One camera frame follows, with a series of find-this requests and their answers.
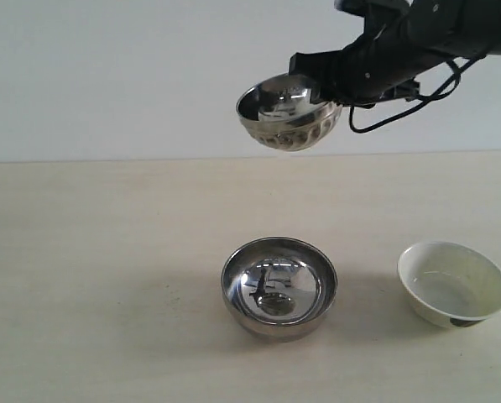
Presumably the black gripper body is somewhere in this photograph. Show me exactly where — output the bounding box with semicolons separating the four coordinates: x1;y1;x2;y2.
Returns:
337;12;447;105

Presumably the patterned steel bowl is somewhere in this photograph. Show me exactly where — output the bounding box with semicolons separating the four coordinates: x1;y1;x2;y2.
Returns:
236;73;342;152

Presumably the wide plain steel bowl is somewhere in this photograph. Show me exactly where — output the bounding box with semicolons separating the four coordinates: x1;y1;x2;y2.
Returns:
220;236;339;343

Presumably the white ceramic bowl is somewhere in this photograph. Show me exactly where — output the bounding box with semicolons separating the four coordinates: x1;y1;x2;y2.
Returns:
396;241;501;329

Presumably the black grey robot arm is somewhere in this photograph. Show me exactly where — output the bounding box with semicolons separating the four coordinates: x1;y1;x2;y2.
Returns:
289;0;501;107

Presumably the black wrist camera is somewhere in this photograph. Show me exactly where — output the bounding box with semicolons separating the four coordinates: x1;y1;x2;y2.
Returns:
379;79;420;102

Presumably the black round cable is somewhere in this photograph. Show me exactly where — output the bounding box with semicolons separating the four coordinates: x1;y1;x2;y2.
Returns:
348;54;486;135

